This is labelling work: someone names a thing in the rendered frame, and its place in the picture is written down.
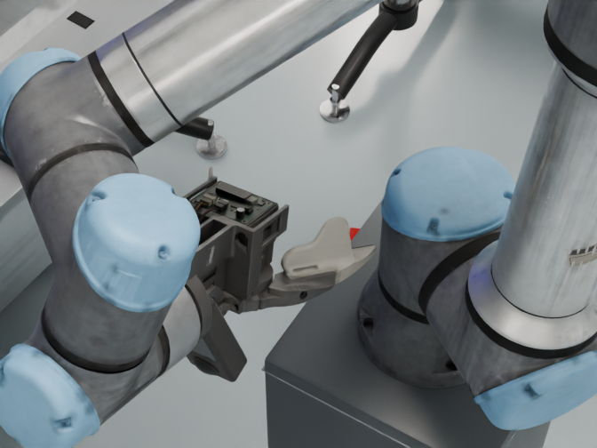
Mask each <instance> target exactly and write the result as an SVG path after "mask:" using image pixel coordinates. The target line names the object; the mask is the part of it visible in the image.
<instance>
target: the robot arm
mask: <svg viewBox="0 0 597 448"><path fill-rule="evenodd" d="M383 1H384V0H173V1H172V2H170V3H169V4H167V5H165V6H164V7H163V8H161V9H159V10H158V11H156V12H154V13H153V14H151V15H149V16H148V17H146V18H145V19H144V20H142V21H140V22H139V23H137V24H136V25H134V26H132V27H131V28H129V29H127V30H125V31H124V32H123V33H122V34H120V35H118V36H116V37H115V38H113V39H112V40H110V41H108V42H107V43H105V44H103V45H102V46H101V47H99V48H98V49H96V50H95V51H94V52H91V53H90V54H88V55H86V56H84V57H83V58H81V57H80V56H78V55H77V54H75V53H73V52H71V51H69V50H65V49H61V48H51V47H49V48H45V49H44V51H40V52H27V53H25V54H23V55H21V56H19V57H18V58H17V59H15V60H14V61H12V62H11V63H10V64H9V65H8V66H7V67H6V68H5V69H4V70H3V71H2V73H1V74H0V138H1V142H2V145H3V147H4V150H5V152H6V154H7V155H8V157H10V158H11V160H12V163H13V165H14V168H15V170H16V173H17V174H18V177H19V179H20V183H21V185H22V187H23V189H24V192H25V194H26V197H27V199H28V202H29V205H30V208H31V210H32V213H33V215H34V217H35V220H36V224H37V226H38V228H39V230H40V233H41V235H42V238H43V240H44V243H45V246H46V248H47V251H48V253H49V254H50V257H51V259H52V263H53V266H54V268H55V279H54V281H53V284H52V288H51V289H50V292H49V294H48V297H47V300H46V302H45V304H44V308H43V311H42V313H41V315H40V317H39V320H38V322H37V325H36V328H35V331H34V332H33V334H32V335H31V336H30V338H29V339H28V340H27V341H25V342H24V343H22V344H17V345H15V346H14V347H12V348H11V350H10V353H9V354H8V355H7V356H5V357H4V358H3V359H1V360H0V425H1V426H2V428H3V429H4V431H5V432H6V433H7V434H8V435H9V436H12V437H13V438H14V440H15V441H16V442H18V443H19V444H20V445H21V446H23V447H24V448H71V447H73V446H74V445H76V444H77V443H79V442H80V441H81V440H83V439H84V438H85V437H87V436H92V435H94V434H95V433H96V432H97V431H99V429H100V426H101V425H102V424H103V423H104V422H106V421H107V420H108V419H109V418H111V417H112V416H113V415H114V414H115V413H117V412H118V411H119V410H120V409H122V408H123V407H124V406H125V405H126V404H128V403H129V402H130V401H131V400H132V399H133V398H134V397H135V396H137V395H138V394H139V393H140V392H141V391H143V390H144V389H145V388H146V387H148V386H149V385H150V384H151V383H152V382H154V381H155V380H156V379H158V378H160V377H162V376H163V375H164V374H165V373H166V372H168V371H169V370H170V369H171V368H172V367H173V366H174V365H175V364H177V363H178V362H179V361H180V360H182V359H183V358H184V357H185V356H187V359H188V360H189V362H190V363H191V364H193V365H195V366H196V368H197V369H198V370H199V371H201V372H203V373H205V374H209V375H215V376H219V377H220V378H222V379H225V380H228V381H230V382H235V381H236V380H237V378H238V377H239V375H240V373H241V372H242V370H243V368H244V366H245V365H246V364H247V358H246V356H245V354H244V353H243V351H242V349H241V347H240V345H239V343H238V342H237V340H236V338H235V336H234V334H233V333H232V331H231V329H230V327H229V326H228V324H227V321H226V319H225V318H224V315H225V314H226V313H227V311H228V310H230V311H232V312H235V313H236V314H238V315H240V314H242V313H246V312H251V311H258V310H262V309H265V308H273V307H288V306H294V305H298V304H301V303H304V302H307V301H309V300H311V299H313V298H315V297H317V296H319V295H321V294H323V293H325V292H327V291H329V290H331V289H333V287H334V286H335V284H338V283H340V282H342V281H343V280H345V279H346V278H348V277H349V276H351V275H352V274H353V273H354V272H355V271H357V270H358V269H359V268H360V267H362V266H363V265H364V264H365V263H366V262H367V261H368V260H369V259H370V258H371V257H372V256H373V255H374V253H375V251H376V246H375V245H374V244H370V245H364V246H359V247H354V248H352V246H351V239H350V233H349V226H348V222H347V220H346V219H345V218H343V217H334V218H331V219H329V220H327V221H326V222H325V223H324V224H323V226H322V228H321V229H320V231H319V232H318V234H317V236H316V237H315V239H314V240H313V241H312V242H310V243H308V244H302V245H298V246H295V247H292V248H290V249H289V250H288V251H287V252H286V253H285V254H284V255H283V257H282V260H281V265H282V268H283V270H284V271H283V272H280V273H277V274H275V279H274V281H273V273H274V270H273V268H272V266H271V265H270V263H271V262H272V258H273V249H274V242H275V240H276V238H277V237H278V236H279V235H281V234H282V233H283V232H285V231H286V230H287V223H288V215H289V208H290V206H289V205H288V204H286V205H284V206H283V207H282V208H280V209H279V205H278V203H276V202H273V201H271V200H268V199H266V198H264V197H262V196H258V195H255V194H253V193H251V192H249V191H246V190H244V189H241V188H238V187H236V186H233V185H230V184H228V183H226V182H224V181H221V180H219V181H218V182H217V180H218V177H216V176H213V166H212V167H210V169H209V175H208V180H207V181H205V182H204V183H203V184H202V185H200V186H199V187H197V188H195V189H194V190H192V191H190V192H189V193H187V194H186V195H184V196H183V197H180V196H178V195H177V194H175V192H174V188H173V187H172V186H171V185H169V184H167V183H165V182H163V181H161V180H159V179H156V178H153V177H150V176H147V175H143V174H140V173H139V169H138V167H137V165H136V164H135V162H134V160H133V156H135V155H137V154H138V153H140V152H141V151H142V150H144V149H145V148H148V147H150V146H151V145H153V144H154V143H156V142H157V141H159V140H161V139H162V138H164V137H166V136H167V135H169V134H170V133H172V132H174V131H176V130H177V129H179V128H180V127H181V126H183V125H184V124H187V123H188V122H190V121H191V120H193V119H195V118H196V117H198V116H199V115H201V114H202V113H204V112H206V111H207V110H209V109H210V108H213V107H214V106H216V105H217V104H219V103H220V102H221V101H223V100H225V99H227V98H228V97H230V96H231V95H233V94H235V93H236V92H239V91H240V90H242V88H244V87H246V86H247V85H249V84H251V83H253V82H254V81H256V80H257V79H259V78H261V77H262V76H263V75H265V74H267V73H268V72H270V71H271V70H273V69H275V68H277V67H279V66H280V65H282V64H283V63H284V62H286V61H287V60H289V59H291V58H293V57H294V56H296V55H297V54H299V53H301V52H303V51H304V50H305V49H307V48H308V47H310V46H312V45H313V44H315V43H317V42H319V41H320V40H322V39H323V38H325V37H326V36H328V35H329V34H331V33H333V32H334V31H336V30H337V29H339V28H341V27H343V26H344V25H346V24H347V23H348V22H350V21H352V20H354V19H355V18H357V17H359V16H360V15H362V14H363V13H365V12H367V11H368V10H369V9H371V8H373V7H374V6H376V5H377V4H380V3H381V2H383ZM542 26H543V36H544V40H545V44H546V47H547V49H548V51H549V52H550V53H551V55H552V57H553V58H554V63H553V67H552V70H551V73H550V76H549V79H548V82H547V85H546V88H545V93H544V96H543V99H542V102H541V105H540V108H539V111H538V114H537V119H536V122H535V124H534V128H533V131H532V134H531V136H530V140H529V145H528V147H527V150H526V154H525V157H524V159H523V162H522V166H521V170H520V173H519V176H518V180H517V182H516V185H514V181H513V178H512V176H511V174H510V172H509V171H508V170H507V169H506V168H505V167H504V166H503V165H502V164H501V163H500V162H499V161H498V160H497V159H495V158H493V157H492V156H489V155H487V154H485V153H483V152H481V151H478V150H475V149H463V148H461V147H455V146H446V147H437V148H429V149H426V150H422V151H420V152H417V153H416V154H414V155H412V156H409V157H408V158H406V159H405V160H404V161H402V162H401V163H400V164H399V165H398V166H397V167H396V168H395V169H394V171H393V172H392V174H391V175H390V177H389V179H388V182H387V184H386V192H385V194H384V196H383V198H382V202H381V213H382V226H381V237H380V248H379V259H378V267H377V268H376V270H375V271H374V273H373V274H372V275H371V277H370V279H369V280H368V281H367V283H366V285H364V287H363V289H362V293H361V296H360V299H359V302H358V308H357V322H356V323H357V332H358V336H359V340H360V342H361V344H362V347H363V349H364V351H365V352H366V354H367V355H368V357H369V358H370V360H371V361H372V362H373V363H374V364H375V365H376V366H377V367H378V368H379V369H381V370H382V371H383V372H385V373H386V374H388V375H389V376H391V377H393V378H395V379H397V380H399V381H402V382H404V383H407V384H410V385H413V386H417V387H421V388H448V387H454V386H457V385H460V384H463V383H466V385H467V386H468V387H469V389H470V391H471V392H472V394H473V395H474V399H473V400H474V402H475V403H476V404H478V405H479V406H480V407H481V408H482V410H483V411H484V413H485V414H486V416H487V417H488V419H489V420H490V422H491V423H492V424H493V425H494V426H496V427H498V428H501V429H504V430H521V429H525V428H532V427H535V426H538V425H541V424H543V423H546V422H548V421H550V420H553V419H556V418H558V417H560V416H562V415H563V414H565V413H567V412H569V411H571V410H573V409H575V408H576V407H578V406H579V405H581V404H582V403H584V402H585V401H587V400H588V399H590V398H591V397H592V396H594V395H595V394H597V0H548V4H547V7H546V10H545V16H544V19H543V24H542ZM204 189H205V190H204ZM203 190H204V191H203ZM201 191H203V192H202V193H200V192H201ZM198 193H200V194H199V195H197V194H198ZM196 195H197V196H196ZM194 196H195V197H194ZM192 197H194V198H192ZM191 198H192V199H191ZM190 199H191V200H190ZM278 209H279V210H278ZM277 218H278V219H277Z"/></svg>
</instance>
